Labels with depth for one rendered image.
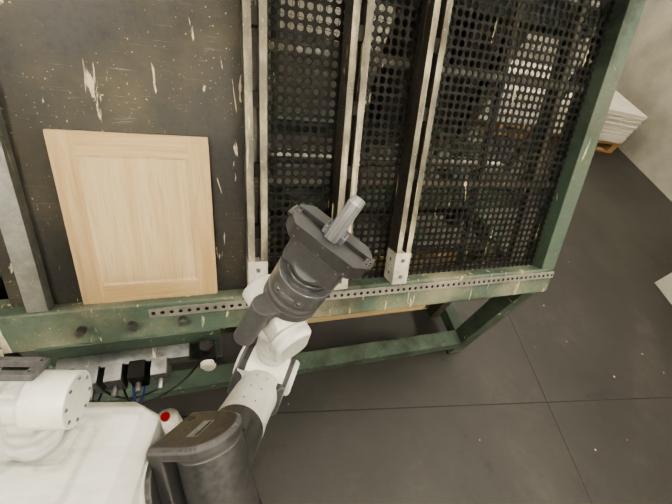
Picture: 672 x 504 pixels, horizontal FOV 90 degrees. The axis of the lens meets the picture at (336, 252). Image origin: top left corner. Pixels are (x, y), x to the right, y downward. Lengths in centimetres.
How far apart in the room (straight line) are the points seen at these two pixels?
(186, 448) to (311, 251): 30
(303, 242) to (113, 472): 37
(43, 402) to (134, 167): 70
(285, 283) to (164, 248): 72
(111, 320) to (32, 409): 72
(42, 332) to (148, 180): 53
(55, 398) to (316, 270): 32
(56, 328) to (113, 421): 69
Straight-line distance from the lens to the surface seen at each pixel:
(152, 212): 110
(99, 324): 124
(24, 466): 61
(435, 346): 215
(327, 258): 42
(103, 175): 110
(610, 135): 596
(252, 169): 100
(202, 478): 55
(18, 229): 118
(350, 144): 110
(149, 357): 128
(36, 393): 52
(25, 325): 129
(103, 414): 62
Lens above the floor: 190
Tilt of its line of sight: 49 degrees down
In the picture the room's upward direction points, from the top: 20 degrees clockwise
